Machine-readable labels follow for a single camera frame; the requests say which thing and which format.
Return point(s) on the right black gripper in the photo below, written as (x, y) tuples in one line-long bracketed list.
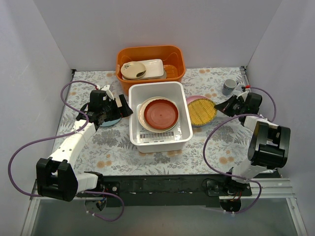
[(233, 106)]

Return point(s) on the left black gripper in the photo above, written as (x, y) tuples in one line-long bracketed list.
[(118, 108)]

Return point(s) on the woven bamboo plate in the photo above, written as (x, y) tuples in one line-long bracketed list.
[(201, 110)]

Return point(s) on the red brown plate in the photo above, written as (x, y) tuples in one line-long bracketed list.
[(161, 114)]

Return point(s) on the pink plate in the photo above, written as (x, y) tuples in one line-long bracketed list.
[(192, 99)]

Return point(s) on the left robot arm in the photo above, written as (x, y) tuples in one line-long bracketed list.
[(55, 175)]

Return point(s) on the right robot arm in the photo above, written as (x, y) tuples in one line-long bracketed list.
[(269, 144)]

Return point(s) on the white plastic bin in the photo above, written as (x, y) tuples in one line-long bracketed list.
[(148, 141)]

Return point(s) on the orange plastic bin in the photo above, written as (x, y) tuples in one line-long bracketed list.
[(168, 58)]

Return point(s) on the light blue plate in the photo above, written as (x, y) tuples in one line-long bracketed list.
[(110, 123)]

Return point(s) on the grey ceramic cup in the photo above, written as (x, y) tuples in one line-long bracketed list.
[(228, 86)]

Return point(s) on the blue plate under cream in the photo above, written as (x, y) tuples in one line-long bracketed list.
[(199, 125)]

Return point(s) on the cream round floral dish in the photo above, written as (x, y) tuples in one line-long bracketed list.
[(133, 70)]

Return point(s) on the cream rectangular tray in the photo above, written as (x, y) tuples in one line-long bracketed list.
[(154, 69)]

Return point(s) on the aluminium rail frame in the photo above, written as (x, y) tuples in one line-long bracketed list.
[(275, 187)]

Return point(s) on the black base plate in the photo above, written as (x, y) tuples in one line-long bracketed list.
[(172, 190)]

